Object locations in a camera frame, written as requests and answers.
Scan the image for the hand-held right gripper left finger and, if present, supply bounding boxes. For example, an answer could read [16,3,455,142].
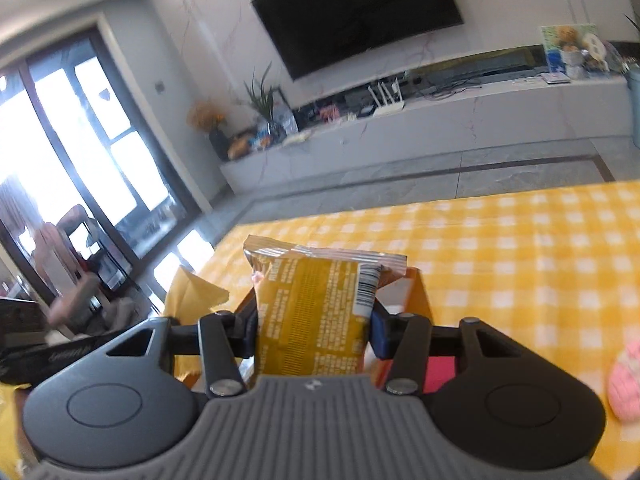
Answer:
[102,305,258,398]

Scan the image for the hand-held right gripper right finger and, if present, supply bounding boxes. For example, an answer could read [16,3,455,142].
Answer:
[369,302,523,396]

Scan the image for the orange cardboard box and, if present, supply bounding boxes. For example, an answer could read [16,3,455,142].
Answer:
[162,264,435,393]

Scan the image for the yellow snack packet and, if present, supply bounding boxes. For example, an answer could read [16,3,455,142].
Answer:
[243,235,408,376]

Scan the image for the red box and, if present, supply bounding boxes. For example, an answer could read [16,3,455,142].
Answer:
[424,356,458,395]

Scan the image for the pink upholstered chair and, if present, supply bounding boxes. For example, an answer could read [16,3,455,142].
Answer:
[35,205,101,341]

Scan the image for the yellow checked tablecloth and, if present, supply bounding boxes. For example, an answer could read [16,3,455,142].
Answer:
[0,180,640,480]

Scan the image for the dark vase with dried flowers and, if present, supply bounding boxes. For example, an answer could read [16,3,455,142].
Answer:
[187,100,231,161]

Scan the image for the white marble television cabinet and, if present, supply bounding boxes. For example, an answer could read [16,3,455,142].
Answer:
[220,72,636,196]

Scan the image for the white router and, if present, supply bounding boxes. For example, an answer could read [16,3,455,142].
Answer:
[367,76,406,118]

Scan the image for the sliding glass door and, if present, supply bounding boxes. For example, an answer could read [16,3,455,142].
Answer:
[0,22,201,321]

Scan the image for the clear bag with pink toy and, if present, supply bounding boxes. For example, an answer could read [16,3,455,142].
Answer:
[606,337,640,423]

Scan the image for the green plant in glass vase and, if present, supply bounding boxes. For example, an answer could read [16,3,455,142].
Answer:
[243,62,288,143]

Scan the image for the grey-blue trash can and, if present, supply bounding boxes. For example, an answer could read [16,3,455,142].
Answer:
[626,65,640,150]

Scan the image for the teddy bear bouquet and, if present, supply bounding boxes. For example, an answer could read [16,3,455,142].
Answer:
[557,26,586,78]

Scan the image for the white round ornament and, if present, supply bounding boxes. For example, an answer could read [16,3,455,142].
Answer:
[582,32,606,68]

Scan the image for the black cables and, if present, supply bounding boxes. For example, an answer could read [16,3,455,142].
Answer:
[415,77,481,98]

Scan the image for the black wall television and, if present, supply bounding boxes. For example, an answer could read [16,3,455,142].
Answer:
[251,0,465,81]

